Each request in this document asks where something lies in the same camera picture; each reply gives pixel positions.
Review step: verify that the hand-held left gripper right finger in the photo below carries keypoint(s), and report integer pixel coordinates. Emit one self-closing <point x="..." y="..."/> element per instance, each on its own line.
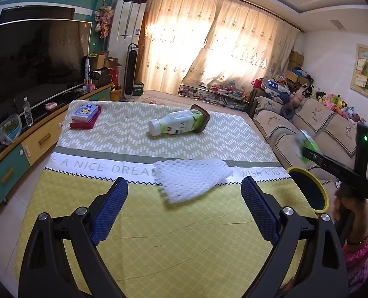
<point x="260" y="211"/>

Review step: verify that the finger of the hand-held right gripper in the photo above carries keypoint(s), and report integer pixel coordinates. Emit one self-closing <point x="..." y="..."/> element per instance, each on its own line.
<point x="311" y="155"/>

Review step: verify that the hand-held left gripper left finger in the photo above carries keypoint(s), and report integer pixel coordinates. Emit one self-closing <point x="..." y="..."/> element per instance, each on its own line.
<point x="109" y="211"/>

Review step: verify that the green glass jar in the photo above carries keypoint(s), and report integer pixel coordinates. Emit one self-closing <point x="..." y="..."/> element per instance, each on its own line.
<point x="306" y="142"/>

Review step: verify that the yellow rimmed black bin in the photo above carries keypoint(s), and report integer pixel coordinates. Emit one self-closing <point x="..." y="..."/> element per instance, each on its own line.
<point x="308" y="192"/>

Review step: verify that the person's right forearm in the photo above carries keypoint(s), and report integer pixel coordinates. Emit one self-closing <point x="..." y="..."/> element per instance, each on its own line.
<point x="364" y="260"/>

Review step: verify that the person's right hand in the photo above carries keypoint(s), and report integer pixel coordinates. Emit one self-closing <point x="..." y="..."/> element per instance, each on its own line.
<point x="355" y="217"/>

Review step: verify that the beige sofa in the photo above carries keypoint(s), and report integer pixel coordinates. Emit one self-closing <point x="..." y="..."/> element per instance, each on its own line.
<point x="283" y="124"/>

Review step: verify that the pile of plush toys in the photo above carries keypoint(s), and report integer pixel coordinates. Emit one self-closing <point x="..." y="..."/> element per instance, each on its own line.
<point x="333" y="102"/>

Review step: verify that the yellow printed tablecloth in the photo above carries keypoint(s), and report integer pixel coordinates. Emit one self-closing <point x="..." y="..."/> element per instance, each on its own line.
<point x="171" y="254"/>

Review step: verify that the white foam net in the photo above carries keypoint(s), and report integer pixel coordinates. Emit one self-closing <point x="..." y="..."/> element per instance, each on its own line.
<point x="190" y="177"/>

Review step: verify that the star print backpack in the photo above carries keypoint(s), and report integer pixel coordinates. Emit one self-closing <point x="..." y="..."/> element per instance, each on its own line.
<point x="272" y="85"/>

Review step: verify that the corner cardboard boxes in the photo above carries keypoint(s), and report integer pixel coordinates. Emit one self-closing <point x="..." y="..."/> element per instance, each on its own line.
<point x="296" y="65"/>

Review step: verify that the blue card box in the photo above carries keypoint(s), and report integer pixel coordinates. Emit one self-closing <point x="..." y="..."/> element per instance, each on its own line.
<point x="84" y="111"/>

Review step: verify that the green yellow television cabinet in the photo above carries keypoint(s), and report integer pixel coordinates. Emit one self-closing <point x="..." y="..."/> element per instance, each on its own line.
<point x="13" y="167"/>

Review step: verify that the green tea bottle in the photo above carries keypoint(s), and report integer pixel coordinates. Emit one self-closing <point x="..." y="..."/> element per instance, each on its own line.
<point x="177" y="123"/>

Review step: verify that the cluttered glass table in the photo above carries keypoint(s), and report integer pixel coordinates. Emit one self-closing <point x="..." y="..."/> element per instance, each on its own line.
<point x="212" y="94"/>

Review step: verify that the small pink dish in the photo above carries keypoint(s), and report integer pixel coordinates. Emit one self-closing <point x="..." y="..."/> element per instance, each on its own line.
<point x="51" y="106"/>

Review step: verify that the clear water bottle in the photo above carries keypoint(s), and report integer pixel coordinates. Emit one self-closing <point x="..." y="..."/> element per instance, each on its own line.
<point x="28" y="113"/>

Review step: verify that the clear plastic bag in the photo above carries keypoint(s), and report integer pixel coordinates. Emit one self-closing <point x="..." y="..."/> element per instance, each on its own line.
<point x="10" y="128"/>

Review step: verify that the black tower fan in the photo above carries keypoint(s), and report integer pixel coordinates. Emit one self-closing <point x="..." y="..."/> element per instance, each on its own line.
<point x="131" y="71"/>

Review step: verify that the stack of cardboard boxes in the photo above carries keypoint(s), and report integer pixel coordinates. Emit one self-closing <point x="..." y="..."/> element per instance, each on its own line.
<point x="101" y="65"/>

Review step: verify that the cream patterned curtains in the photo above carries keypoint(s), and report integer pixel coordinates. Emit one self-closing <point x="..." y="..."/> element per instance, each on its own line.
<point x="202" y="37"/>

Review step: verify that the large curved television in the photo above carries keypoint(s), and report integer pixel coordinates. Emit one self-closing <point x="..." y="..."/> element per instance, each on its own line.
<point x="31" y="62"/>

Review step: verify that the pink artificial flowers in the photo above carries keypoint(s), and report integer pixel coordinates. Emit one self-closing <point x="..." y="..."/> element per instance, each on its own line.
<point x="103" y="21"/>

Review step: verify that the white standing air conditioner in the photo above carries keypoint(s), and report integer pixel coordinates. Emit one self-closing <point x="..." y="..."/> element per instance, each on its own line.
<point x="126" y="21"/>

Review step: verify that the black wall screen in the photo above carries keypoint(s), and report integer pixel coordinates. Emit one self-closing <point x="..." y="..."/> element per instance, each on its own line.
<point x="38" y="14"/>

